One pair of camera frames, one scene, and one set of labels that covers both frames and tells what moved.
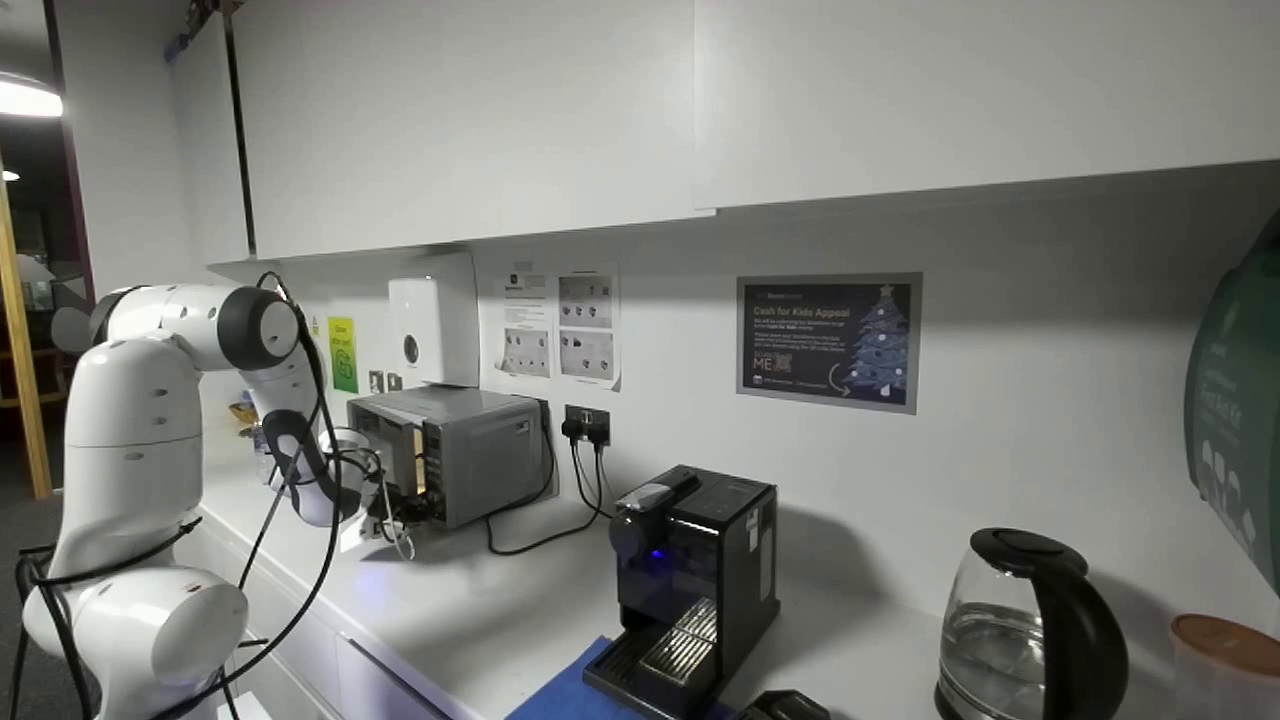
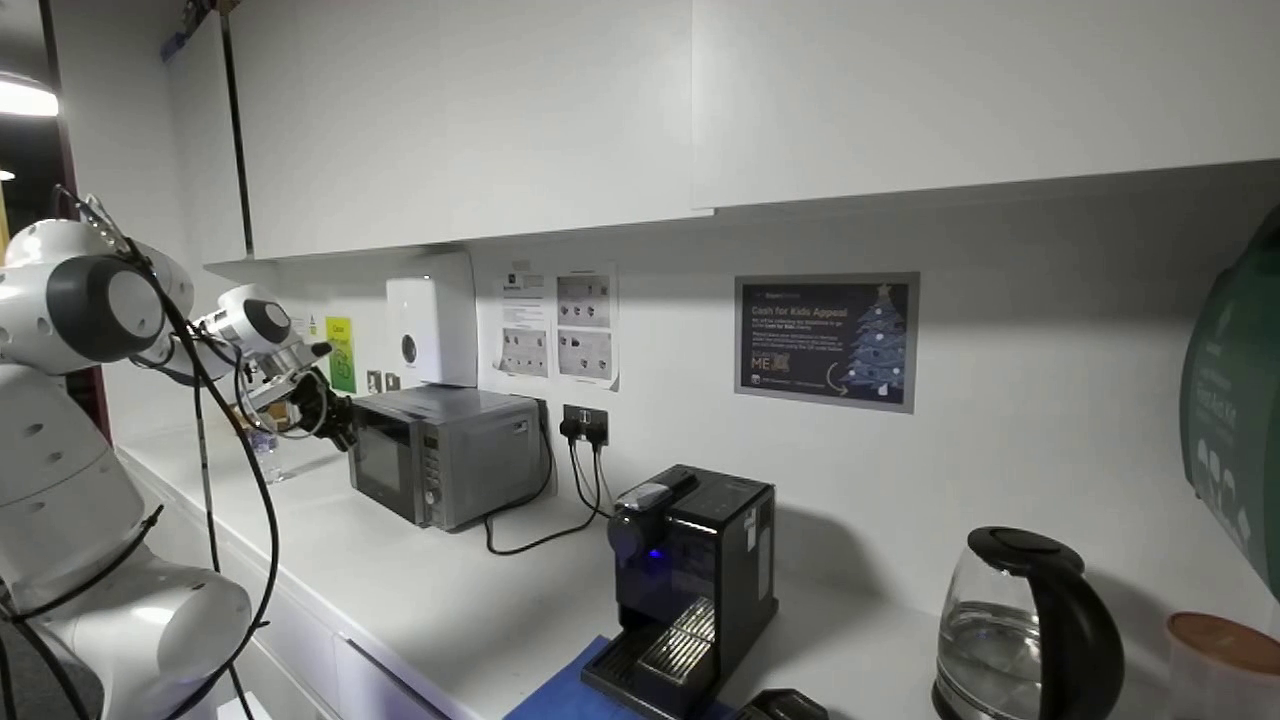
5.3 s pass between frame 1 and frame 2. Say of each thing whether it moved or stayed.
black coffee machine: stayed
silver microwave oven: stayed
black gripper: moved
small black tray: stayed
